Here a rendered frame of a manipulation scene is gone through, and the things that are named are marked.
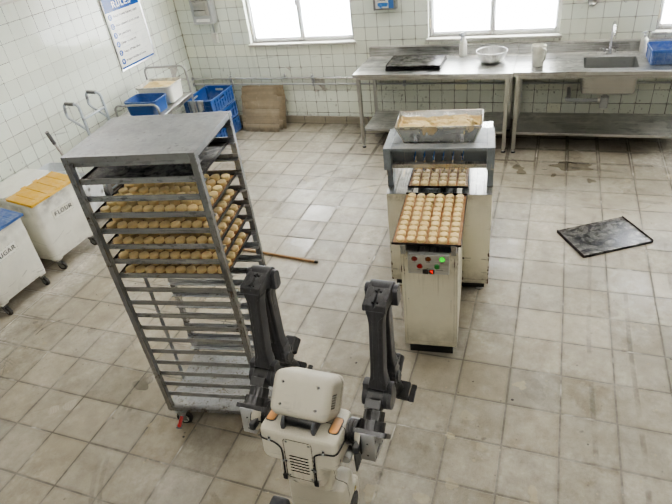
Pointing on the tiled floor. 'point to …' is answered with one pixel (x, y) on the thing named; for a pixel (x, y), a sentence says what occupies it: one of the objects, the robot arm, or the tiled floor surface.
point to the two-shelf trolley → (167, 104)
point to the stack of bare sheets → (604, 237)
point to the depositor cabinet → (474, 253)
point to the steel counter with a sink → (638, 127)
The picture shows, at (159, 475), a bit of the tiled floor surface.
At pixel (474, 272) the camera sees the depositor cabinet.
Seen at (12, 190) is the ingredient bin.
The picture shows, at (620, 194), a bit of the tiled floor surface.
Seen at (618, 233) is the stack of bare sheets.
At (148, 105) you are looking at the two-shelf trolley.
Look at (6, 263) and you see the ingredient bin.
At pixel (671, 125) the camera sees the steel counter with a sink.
